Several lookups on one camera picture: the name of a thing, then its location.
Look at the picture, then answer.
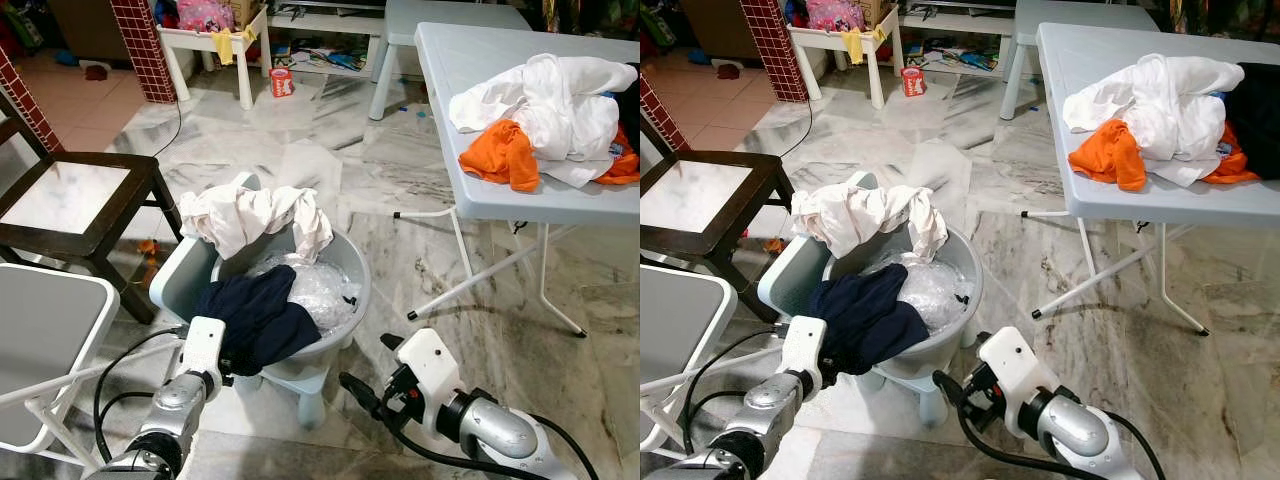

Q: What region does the dark wooden side table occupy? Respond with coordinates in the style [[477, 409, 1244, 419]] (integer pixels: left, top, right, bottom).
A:
[[640, 152, 796, 321], [0, 152, 183, 323]]

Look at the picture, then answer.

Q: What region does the black garment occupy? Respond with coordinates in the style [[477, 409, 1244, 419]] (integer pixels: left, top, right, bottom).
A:
[[612, 65, 641, 151], [1222, 62, 1280, 181]]

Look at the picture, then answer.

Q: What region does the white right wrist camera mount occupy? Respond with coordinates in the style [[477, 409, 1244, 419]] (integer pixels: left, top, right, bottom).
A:
[[978, 326, 1051, 416], [395, 328, 463, 416]]

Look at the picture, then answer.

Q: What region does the grey laundry basket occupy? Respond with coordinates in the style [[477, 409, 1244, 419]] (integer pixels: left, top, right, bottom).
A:
[[150, 172, 373, 431], [757, 172, 986, 431]]

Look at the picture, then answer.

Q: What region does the grey folding chair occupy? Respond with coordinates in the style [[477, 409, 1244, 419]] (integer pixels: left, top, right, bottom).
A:
[[0, 263, 186, 471], [640, 263, 791, 461]]

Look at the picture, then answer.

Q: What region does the clear plastic bag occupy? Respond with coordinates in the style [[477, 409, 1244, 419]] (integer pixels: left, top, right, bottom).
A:
[[245, 252, 359, 331], [865, 252, 973, 331]]

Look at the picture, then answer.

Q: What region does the small white table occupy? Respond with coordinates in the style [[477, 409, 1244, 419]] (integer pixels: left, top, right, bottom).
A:
[[158, 5, 271, 111], [788, 5, 903, 111]]

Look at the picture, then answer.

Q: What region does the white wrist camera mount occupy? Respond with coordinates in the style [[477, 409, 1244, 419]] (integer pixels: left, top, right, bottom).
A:
[[782, 316, 827, 376], [978, 326, 1051, 416], [395, 328, 463, 416], [182, 316, 227, 376]]

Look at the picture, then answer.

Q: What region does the white low shelf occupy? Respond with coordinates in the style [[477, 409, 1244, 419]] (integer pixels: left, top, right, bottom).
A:
[[270, 0, 391, 76], [900, 0, 1021, 76]]

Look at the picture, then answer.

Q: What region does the white shirt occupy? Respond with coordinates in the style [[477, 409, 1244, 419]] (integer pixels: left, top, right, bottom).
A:
[[448, 52, 639, 189], [1062, 52, 1246, 189]]

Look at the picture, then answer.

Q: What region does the orange garment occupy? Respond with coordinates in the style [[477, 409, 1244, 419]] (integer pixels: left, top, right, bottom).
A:
[[1068, 118, 1261, 193], [458, 118, 641, 193]]

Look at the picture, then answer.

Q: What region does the light grey plastic stool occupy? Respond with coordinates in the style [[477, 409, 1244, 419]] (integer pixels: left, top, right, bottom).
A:
[[368, 0, 531, 121], [1000, 0, 1161, 121]]

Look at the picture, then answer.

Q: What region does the pink bag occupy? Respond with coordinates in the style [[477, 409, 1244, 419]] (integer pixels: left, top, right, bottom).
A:
[[805, 0, 866, 33], [178, 0, 236, 33]]

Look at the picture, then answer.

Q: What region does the cream garment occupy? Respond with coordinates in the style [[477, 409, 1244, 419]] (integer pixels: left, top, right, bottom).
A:
[[792, 183, 949, 263], [180, 180, 334, 263]]

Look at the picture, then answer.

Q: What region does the red tiled pillar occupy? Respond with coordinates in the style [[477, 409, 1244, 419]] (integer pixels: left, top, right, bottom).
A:
[[110, 0, 179, 104], [740, 0, 809, 104]]

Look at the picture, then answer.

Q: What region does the yellow cloth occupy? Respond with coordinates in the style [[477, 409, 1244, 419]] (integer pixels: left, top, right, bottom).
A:
[[842, 28, 891, 66], [212, 28, 259, 66]]

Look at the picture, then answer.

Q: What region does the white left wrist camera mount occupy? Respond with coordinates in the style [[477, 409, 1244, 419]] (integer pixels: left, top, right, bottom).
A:
[[782, 316, 827, 376], [182, 316, 227, 376]]

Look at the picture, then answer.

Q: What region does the navy garment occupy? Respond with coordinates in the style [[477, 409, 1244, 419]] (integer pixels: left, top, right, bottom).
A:
[[808, 265, 931, 379], [192, 265, 323, 379]]

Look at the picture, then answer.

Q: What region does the light grey folding table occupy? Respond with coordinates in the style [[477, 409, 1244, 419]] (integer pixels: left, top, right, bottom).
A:
[[393, 22, 641, 338], [1020, 22, 1280, 338]]

